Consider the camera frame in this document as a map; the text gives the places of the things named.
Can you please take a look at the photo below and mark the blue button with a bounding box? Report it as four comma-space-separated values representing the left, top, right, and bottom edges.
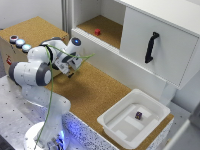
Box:
15, 38, 26, 48

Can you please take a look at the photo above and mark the black door handle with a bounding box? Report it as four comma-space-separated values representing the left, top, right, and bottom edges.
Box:
144, 31, 160, 64

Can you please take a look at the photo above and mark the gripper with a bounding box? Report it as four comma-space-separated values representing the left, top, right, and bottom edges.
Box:
55, 54, 82, 79

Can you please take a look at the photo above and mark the white sliding door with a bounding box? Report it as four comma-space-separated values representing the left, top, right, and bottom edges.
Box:
119, 6, 200, 87

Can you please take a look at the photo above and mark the white plastic box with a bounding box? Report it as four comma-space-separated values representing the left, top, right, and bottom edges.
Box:
96, 88, 171, 150

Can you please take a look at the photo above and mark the purple block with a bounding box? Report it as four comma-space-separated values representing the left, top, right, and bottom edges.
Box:
134, 111, 143, 120

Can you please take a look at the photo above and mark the green cable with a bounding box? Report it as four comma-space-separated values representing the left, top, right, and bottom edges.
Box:
33, 43, 96, 150

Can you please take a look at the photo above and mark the pink block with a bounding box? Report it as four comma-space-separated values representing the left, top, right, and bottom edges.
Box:
94, 28, 102, 37

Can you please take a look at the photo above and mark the white cabinet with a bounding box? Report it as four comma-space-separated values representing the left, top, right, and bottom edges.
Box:
60, 0, 200, 105

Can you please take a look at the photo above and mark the green button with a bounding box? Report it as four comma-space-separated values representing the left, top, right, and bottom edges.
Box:
21, 43, 33, 54

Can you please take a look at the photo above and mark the wooden drawer box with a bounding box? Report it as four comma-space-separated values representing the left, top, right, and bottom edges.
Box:
0, 16, 70, 77

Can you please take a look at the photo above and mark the red button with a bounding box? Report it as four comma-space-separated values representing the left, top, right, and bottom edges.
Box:
9, 34, 19, 45

